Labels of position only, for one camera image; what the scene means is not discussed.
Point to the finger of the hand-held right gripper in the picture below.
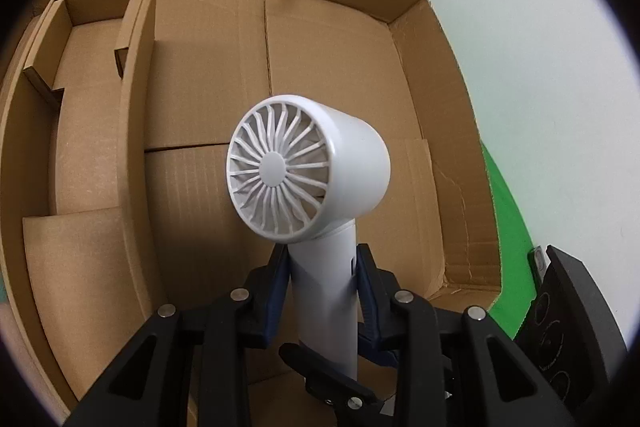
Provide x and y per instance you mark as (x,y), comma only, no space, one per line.
(320,369)

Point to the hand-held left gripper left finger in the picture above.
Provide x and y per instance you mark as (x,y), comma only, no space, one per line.
(277,287)

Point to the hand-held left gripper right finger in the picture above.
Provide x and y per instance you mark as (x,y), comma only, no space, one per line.
(367,302)

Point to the white hair dryer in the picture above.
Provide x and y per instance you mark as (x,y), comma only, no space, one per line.
(310,167)

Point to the large cardboard box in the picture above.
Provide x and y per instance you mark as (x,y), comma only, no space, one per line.
(325,57)

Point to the long brown cardboard box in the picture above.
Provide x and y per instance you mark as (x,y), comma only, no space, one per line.
(85,132)

